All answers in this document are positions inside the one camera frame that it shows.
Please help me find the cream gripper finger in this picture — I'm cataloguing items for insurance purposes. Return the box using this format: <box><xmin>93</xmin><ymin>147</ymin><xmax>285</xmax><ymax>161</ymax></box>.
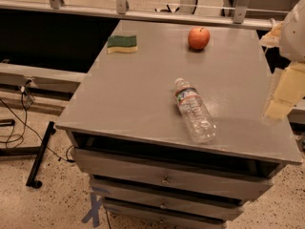
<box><xmin>262</xmin><ymin>62</ymin><xmax>305</xmax><ymax>122</ymax></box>
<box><xmin>259</xmin><ymin>18</ymin><xmax>283</xmax><ymax>48</ymax></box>

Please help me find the black metal floor stand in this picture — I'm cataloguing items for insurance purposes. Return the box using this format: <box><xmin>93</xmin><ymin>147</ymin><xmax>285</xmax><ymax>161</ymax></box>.
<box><xmin>0</xmin><ymin>121</ymin><xmax>55</xmax><ymax>189</ymax></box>

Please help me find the grey drawer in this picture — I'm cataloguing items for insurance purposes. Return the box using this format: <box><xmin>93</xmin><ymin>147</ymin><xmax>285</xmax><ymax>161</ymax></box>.
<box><xmin>71</xmin><ymin>148</ymin><xmax>273</xmax><ymax>200</ymax></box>
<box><xmin>90</xmin><ymin>177</ymin><xmax>244</xmax><ymax>220</ymax></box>
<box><xmin>102</xmin><ymin>198</ymin><xmax>227</xmax><ymax>229</ymax></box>

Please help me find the blue tape cross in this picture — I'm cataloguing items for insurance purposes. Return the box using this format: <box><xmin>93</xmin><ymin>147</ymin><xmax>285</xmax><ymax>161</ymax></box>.
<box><xmin>81</xmin><ymin>187</ymin><xmax>107</xmax><ymax>229</ymax></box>

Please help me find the bottom grey drawer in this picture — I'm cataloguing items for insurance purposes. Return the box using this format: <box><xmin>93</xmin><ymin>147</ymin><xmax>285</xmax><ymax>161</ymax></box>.
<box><xmin>102</xmin><ymin>198</ymin><xmax>227</xmax><ymax>229</ymax></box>

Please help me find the grey drawer cabinet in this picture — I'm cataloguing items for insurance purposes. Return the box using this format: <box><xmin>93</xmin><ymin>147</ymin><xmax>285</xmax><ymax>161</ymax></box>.
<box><xmin>55</xmin><ymin>19</ymin><xmax>304</xmax><ymax>229</ymax></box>

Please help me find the middle grey drawer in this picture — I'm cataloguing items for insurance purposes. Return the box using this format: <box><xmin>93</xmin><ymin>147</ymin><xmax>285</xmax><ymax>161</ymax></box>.
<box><xmin>90</xmin><ymin>177</ymin><xmax>244</xmax><ymax>220</ymax></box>

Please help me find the clear plastic water bottle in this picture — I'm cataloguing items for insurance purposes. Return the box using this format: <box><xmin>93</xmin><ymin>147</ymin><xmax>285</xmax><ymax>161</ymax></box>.
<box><xmin>174</xmin><ymin>78</ymin><xmax>216</xmax><ymax>143</ymax></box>

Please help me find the grey metal railing frame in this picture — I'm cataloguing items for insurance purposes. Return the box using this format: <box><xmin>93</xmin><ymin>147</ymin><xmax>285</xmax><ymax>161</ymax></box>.
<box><xmin>0</xmin><ymin>0</ymin><xmax>289</xmax><ymax>30</ymax></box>

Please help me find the top grey drawer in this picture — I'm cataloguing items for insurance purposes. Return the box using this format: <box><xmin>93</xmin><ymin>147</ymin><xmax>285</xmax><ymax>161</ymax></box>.
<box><xmin>71</xmin><ymin>148</ymin><xmax>273</xmax><ymax>200</ymax></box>

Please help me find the red apple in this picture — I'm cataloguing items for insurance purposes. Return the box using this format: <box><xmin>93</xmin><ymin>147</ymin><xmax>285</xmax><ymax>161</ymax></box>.
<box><xmin>188</xmin><ymin>27</ymin><xmax>210</xmax><ymax>51</ymax></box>

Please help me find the grey side bench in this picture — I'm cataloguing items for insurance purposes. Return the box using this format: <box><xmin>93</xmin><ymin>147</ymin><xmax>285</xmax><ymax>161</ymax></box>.
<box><xmin>0</xmin><ymin>63</ymin><xmax>86</xmax><ymax>112</ymax></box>

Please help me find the green yellow sponge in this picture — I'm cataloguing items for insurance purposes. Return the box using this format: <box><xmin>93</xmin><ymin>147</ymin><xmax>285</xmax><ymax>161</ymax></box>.
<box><xmin>107</xmin><ymin>35</ymin><xmax>137</xmax><ymax>53</ymax></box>

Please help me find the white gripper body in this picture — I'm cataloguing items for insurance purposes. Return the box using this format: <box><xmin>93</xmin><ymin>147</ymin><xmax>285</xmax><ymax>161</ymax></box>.
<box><xmin>279</xmin><ymin>0</ymin><xmax>305</xmax><ymax>62</ymax></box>

